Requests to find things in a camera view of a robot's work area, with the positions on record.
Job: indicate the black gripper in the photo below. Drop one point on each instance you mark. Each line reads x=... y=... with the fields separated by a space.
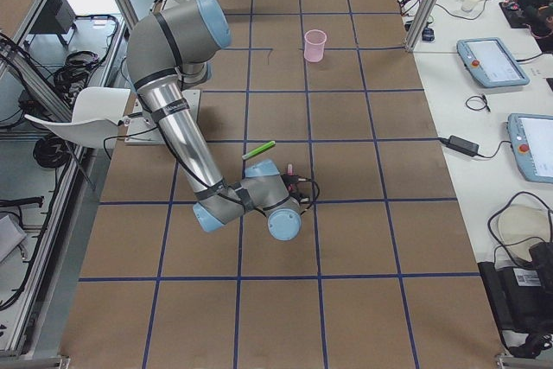
x=299 y=202

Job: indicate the pink mesh pen cup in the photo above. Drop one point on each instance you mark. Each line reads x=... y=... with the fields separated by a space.
x=314 y=45

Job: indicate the green highlighter pen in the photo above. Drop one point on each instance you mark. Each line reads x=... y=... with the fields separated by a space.
x=260 y=149

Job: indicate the black power adapter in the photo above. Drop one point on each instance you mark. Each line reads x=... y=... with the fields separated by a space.
x=460 y=145

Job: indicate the white plastic chair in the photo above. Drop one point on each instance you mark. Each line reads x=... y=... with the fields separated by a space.
x=96 y=113

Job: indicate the blue teach pendant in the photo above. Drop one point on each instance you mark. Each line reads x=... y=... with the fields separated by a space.
x=531 y=139
x=490 y=63

